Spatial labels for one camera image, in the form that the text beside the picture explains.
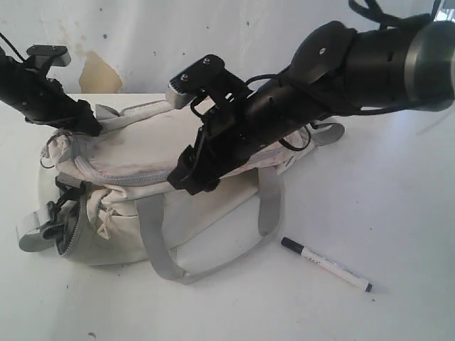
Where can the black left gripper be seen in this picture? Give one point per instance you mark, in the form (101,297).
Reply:
(43,101)

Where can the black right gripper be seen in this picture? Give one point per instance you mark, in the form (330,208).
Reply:
(278,112)

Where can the white canvas duffel bag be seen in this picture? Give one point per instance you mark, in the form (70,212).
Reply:
(106,199)

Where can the white marker black cap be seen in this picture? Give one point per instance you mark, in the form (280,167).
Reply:
(327,264)

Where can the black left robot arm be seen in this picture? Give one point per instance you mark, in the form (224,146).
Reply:
(44,70)

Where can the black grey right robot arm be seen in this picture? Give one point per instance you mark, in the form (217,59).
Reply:
(337,71)

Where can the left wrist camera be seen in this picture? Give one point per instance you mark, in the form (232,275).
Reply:
(40,54)

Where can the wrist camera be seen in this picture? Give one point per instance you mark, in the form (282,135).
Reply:
(207,76)
(40,54)

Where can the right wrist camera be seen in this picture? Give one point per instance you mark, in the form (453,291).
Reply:
(207,76)

